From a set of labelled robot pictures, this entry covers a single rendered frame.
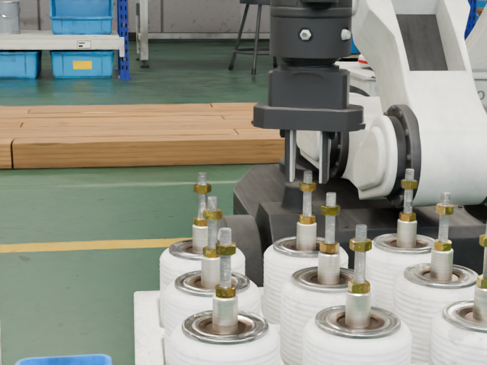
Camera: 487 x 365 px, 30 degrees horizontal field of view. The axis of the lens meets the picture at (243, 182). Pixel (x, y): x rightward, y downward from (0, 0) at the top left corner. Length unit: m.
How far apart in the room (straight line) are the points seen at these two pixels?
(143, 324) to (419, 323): 0.30
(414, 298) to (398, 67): 0.47
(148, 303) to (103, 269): 0.73
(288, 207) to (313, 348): 0.59
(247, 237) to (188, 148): 1.48
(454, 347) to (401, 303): 0.13
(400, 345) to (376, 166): 0.49
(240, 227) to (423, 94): 0.33
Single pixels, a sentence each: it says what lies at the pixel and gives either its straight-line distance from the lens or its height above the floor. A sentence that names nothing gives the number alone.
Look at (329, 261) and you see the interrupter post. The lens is 0.90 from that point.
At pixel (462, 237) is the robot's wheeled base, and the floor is 0.18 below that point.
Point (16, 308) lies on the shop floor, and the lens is 1.60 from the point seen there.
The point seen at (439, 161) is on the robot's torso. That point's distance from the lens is 1.22.
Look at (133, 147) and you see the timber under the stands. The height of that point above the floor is 0.06.
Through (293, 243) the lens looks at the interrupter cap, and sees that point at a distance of 1.04.
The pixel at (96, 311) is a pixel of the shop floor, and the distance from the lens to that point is 1.56.
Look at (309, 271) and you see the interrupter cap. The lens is 0.94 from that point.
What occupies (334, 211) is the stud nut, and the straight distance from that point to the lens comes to 0.89.
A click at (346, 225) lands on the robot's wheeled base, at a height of 0.19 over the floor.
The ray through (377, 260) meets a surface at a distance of 1.03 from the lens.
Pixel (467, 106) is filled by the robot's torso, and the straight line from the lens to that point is 1.27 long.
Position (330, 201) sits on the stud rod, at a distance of 0.89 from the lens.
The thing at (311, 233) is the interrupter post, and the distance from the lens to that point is 1.01.
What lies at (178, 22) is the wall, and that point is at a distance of 9.19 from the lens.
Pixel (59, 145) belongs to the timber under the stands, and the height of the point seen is 0.07.
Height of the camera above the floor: 0.54
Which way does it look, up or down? 12 degrees down
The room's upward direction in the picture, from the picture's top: 1 degrees clockwise
